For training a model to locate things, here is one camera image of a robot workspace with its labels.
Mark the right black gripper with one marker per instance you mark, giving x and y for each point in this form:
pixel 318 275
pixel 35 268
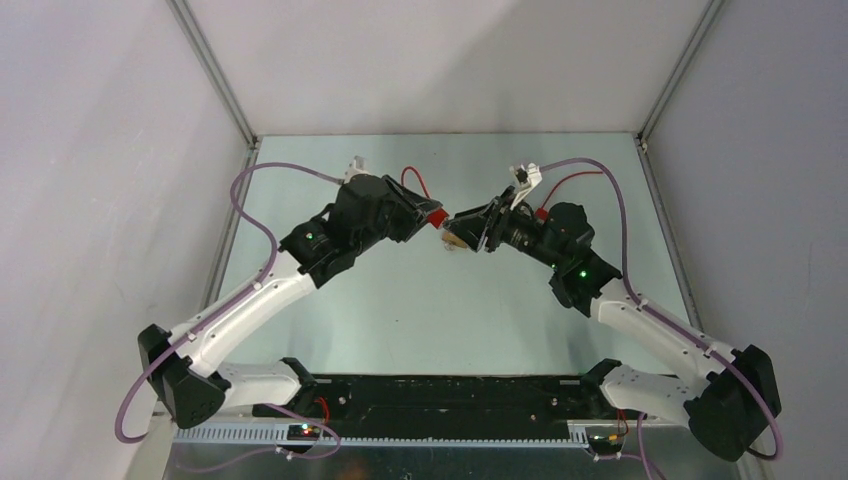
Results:
pixel 471 225

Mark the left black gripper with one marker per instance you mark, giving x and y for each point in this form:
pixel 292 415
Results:
pixel 413 209

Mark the brass padlock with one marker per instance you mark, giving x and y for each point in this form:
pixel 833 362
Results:
pixel 451 242

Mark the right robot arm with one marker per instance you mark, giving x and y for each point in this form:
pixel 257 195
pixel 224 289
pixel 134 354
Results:
pixel 726 397

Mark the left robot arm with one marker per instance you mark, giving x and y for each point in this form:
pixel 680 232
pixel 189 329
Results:
pixel 188 367

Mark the left controller board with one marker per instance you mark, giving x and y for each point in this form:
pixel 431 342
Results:
pixel 304 432

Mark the controller board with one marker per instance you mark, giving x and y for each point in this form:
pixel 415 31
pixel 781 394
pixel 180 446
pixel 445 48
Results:
pixel 304 432
pixel 605 447

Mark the right controller board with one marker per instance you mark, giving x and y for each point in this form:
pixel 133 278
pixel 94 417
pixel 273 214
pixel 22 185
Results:
pixel 605 447

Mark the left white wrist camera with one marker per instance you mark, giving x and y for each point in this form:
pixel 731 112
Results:
pixel 355 167

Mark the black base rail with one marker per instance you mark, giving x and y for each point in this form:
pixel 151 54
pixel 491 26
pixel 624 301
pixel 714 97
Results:
pixel 476 408

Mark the left aluminium frame post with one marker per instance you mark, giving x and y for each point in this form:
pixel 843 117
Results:
pixel 200 45

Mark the aluminium frame post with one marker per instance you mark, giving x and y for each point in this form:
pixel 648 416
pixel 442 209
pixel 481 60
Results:
pixel 200 45
pixel 698 35

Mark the right aluminium frame post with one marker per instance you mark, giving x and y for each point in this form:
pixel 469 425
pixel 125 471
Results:
pixel 698 35

